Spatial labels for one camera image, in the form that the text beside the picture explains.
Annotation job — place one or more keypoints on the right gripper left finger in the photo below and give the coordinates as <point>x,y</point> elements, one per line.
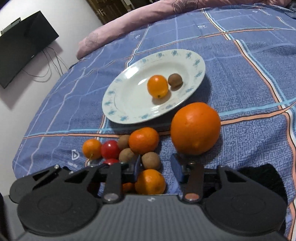
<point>104,180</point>

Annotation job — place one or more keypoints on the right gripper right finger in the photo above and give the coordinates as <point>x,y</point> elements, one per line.
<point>198,182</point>

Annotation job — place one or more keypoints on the red cherry tomato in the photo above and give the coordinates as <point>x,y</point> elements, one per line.
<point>110,161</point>
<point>110,150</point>

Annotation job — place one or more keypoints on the small orange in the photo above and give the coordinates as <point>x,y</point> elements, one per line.
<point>157,86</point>
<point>92,149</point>
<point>127,187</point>

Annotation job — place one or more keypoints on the brown longan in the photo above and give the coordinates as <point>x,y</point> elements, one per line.
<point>175,80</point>
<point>151,160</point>
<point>123,142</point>
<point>127,155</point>

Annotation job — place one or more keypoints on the large orange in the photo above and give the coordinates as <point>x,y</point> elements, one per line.
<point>195,128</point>

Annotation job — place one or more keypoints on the medium tangerine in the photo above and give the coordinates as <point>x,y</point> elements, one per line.
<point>143,140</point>

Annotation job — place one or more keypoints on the white floral plate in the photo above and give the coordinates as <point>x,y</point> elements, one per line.
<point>127,100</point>

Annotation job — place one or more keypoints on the blue plaid bedsheet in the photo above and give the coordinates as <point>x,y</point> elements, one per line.
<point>240,60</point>

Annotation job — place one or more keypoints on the pink folded duvet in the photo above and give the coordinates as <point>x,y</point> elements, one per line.
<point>149,14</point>

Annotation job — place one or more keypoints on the brown wooden door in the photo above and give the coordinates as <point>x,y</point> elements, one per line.
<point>108,10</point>

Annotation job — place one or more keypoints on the black wall television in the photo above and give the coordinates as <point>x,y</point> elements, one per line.
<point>22,42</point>

